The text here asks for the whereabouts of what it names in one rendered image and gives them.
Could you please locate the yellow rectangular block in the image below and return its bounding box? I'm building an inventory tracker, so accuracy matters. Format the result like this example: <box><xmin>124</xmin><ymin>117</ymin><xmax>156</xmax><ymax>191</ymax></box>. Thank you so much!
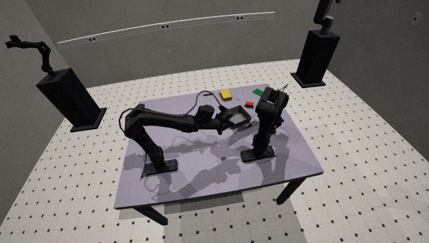
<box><xmin>220</xmin><ymin>89</ymin><xmax>232</xmax><ymax>101</ymax></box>

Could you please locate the green flat rectangular plate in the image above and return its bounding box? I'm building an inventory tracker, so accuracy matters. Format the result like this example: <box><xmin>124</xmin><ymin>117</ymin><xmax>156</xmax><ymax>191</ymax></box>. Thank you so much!
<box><xmin>253</xmin><ymin>89</ymin><xmax>263</xmax><ymax>96</ymax></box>

